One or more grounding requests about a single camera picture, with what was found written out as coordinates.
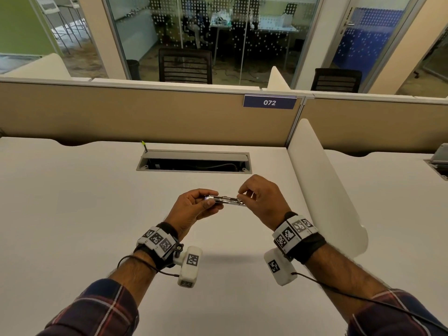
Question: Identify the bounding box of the person's left forearm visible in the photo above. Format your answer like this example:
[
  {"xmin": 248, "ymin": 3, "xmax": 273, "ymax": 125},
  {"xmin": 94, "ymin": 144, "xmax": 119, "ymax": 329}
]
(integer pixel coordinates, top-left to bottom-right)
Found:
[{"xmin": 108, "ymin": 249, "xmax": 159, "ymax": 309}]

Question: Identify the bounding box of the plaid left shirt sleeve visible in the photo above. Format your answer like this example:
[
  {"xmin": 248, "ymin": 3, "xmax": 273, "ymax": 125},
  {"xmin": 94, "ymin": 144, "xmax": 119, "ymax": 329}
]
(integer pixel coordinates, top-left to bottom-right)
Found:
[{"xmin": 36, "ymin": 279, "xmax": 140, "ymax": 336}]

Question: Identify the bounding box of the grey desk cable tray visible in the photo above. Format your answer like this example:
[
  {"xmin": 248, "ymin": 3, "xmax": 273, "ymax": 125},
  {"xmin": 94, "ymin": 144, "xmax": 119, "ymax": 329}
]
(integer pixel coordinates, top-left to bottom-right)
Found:
[{"xmin": 136, "ymin": 149, "xmax": 251, "ymax": 174}]

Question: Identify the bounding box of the person's right hand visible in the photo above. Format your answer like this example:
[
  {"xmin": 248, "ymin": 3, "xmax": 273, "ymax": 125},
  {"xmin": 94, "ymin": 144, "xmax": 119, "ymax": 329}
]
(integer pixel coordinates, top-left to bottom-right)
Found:
[{"xmin": 237, "ymin": 174, "xmax": 292, "ymax": 231}]

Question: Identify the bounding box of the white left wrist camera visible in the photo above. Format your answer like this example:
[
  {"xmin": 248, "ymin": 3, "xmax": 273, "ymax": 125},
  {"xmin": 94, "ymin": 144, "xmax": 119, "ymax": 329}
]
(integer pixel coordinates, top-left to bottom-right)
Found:
[{"xmin": 174, "ymin": 246, "xmax": 203, "ymax": 288}]

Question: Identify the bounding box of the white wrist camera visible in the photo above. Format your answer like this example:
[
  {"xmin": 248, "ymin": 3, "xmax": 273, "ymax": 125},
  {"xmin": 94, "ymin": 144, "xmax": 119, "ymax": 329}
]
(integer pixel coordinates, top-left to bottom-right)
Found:
[
  {"xmin": 263, "ymin": 248, "xmax": 298, "ymax": 287},
  {"xmin": 174, "ymin": 246, "xmax": 203, "ymax": 288}
]

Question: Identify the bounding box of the person's left hand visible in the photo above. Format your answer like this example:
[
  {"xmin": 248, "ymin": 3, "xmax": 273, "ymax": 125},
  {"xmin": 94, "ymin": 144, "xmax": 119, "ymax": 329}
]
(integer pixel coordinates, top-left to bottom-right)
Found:
[{"xmin": 164, "ymin": 188, "xmax": 225, "ymax": 240}]

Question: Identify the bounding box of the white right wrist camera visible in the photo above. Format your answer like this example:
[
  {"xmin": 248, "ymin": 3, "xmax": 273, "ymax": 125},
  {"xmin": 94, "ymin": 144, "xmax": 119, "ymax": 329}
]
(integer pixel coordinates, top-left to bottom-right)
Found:
[{"xmin": 263, "ymin": 248, "xmax": 298, "ymax": 287}]

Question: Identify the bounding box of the person's right forearm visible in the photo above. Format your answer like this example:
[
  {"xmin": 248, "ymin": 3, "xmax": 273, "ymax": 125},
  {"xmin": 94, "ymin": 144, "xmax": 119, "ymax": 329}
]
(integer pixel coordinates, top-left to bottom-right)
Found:
[{"xmin": 304, "ymin": 242, "xmax": 393, "ymax": 323}]

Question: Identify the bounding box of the black camera cable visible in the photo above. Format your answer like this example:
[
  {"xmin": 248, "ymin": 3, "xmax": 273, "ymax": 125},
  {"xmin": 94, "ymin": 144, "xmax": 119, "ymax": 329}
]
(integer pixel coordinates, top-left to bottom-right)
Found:
[
  {"xmin": 291, "ymin": 272, "xmax": 448, "ymax": 333},
  {"xmin": 116, "ymin": 255, "xmax": 181, "ymax": 279}
]

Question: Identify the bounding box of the plaid shirt sleeve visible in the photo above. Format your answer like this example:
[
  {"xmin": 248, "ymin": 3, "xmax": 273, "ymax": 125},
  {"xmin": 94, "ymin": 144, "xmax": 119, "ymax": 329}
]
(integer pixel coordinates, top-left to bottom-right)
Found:
[
  {"xmin": 36, "ymin": 279, "xmax": 140, "ymax": 336},
  {"xmin": 346, "ymin": 289, "xmax": 448, "ymax": 336}
]

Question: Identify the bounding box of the beige cubicle partition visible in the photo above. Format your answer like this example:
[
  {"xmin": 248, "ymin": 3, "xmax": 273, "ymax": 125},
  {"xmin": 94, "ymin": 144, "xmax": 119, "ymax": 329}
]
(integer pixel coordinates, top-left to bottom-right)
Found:
[{"xmin": 0, "ymin": 77, "xmax": 448, "ymax": 154}]

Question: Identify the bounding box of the white table with metal legs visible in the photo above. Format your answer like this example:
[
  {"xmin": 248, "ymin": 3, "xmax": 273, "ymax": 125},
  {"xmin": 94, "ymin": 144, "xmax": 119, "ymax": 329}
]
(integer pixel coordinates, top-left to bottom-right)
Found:
[{"xmin": 209, "ymin": 14, "xmax": 299, "ymax": 72}]

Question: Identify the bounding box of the left wristband with marker tags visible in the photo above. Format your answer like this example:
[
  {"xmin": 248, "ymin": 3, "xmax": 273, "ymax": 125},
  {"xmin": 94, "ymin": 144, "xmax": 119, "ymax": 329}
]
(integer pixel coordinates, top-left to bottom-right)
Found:
[{"xmin": 134, "ymin": 222, "xmax": 185, "ymax": 271}]

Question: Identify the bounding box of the silver metal folding tool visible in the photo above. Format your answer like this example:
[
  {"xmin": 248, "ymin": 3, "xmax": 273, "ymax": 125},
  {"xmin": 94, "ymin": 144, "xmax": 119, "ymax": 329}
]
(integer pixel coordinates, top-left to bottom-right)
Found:
[{"xmin": 204, "ymin": 194, "xmax": 247, "ymax": 208}]

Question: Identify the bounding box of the black right camera cable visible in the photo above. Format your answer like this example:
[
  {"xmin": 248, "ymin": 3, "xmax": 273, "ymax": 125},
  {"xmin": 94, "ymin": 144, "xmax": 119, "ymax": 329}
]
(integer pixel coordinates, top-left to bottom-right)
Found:
[{"xmin": 291, "ymin": 272, "xmax": 448, "ymax": 333}]

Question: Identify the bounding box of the black trash bin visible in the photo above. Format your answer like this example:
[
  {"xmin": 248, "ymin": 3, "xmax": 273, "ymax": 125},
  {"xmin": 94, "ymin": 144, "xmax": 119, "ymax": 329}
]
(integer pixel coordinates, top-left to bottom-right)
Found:
[{"xmin": 126, "ymin": 59, "xmax": 141, "ymax": 81}]

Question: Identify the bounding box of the glass door with dotted film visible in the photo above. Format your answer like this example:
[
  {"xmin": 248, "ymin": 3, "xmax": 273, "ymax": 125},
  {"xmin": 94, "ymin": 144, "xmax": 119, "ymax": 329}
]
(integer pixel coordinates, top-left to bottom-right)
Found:
[{"xmin": 322, "ymin": 0, "xmax": 422, "ymax": 93}]

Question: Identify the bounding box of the black left camera cable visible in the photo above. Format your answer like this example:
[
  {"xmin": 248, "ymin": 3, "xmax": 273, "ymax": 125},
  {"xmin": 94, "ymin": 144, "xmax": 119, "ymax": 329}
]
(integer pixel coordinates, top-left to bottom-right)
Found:
[{"xmin": 116, "ymin": 255, "xmax": 181, "ymax": 279}]

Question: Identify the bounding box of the blue number sign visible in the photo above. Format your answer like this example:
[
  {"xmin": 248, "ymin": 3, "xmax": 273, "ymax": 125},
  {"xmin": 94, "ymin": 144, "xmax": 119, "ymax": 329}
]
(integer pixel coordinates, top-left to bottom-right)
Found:
[{"xmin": 243, "ymin": 94, "xmax": 298, "ymax": 110}]

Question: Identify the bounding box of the black mesh office chair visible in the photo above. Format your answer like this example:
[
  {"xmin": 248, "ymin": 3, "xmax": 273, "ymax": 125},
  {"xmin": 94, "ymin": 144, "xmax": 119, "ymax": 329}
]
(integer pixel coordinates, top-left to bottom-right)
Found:
[
  {"xmin": 158, "ymin": 48, "xmax": 213, "ymax": 85},
  {"xmin": 310, "ymin": 68, "xmax": 363, "ymax": 93}
]

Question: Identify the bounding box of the grey cable tray lid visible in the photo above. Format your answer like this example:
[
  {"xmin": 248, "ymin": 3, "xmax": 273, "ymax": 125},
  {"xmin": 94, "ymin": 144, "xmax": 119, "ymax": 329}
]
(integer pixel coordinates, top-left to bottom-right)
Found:
[{"xmin": 424, "ymin": 143, "xmax": 448, "ymax": 181}]

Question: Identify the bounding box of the plaid right shirt sleeve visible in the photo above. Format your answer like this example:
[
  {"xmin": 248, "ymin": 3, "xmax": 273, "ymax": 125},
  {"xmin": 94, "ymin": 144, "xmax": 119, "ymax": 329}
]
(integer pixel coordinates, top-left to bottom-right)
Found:
[{"xmin": 346, "ymin": 289, "xmax": 448, "ymax": 336}]

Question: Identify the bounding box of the white desk divider panel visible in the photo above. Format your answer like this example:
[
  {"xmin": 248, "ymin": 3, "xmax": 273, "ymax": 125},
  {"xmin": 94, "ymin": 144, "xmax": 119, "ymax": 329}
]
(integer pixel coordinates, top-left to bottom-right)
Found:
[
  {"xmin": 287, "ymin": 118, "xmax": 369, "ymax": 259},
  {"xmin": 267, "ymin": 66, "xmax": 296, "ymax": 91},
  {"xmin": 1, "ymin": 53, "xmax": 73, "ymax": 80}
]

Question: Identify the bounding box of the wristband with marker tags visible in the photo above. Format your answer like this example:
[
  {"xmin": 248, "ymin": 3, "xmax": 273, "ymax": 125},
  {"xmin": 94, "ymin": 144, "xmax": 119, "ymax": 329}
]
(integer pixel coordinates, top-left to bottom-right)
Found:
[
  {"xmin": 272, "ymin": 211, "xmax": 327, "ymax": 265},
  {"xmin": 134, "ymin": 222, "xmax": 185, "ymax": 271}
]

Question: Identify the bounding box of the right wristband with marker tags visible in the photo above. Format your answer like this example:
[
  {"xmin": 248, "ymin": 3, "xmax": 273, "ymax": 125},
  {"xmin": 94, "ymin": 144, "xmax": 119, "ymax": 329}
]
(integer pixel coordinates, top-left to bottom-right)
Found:
[{"xmin": 272, "ymin": 211, "xmax": 327, "ymax": 265}]

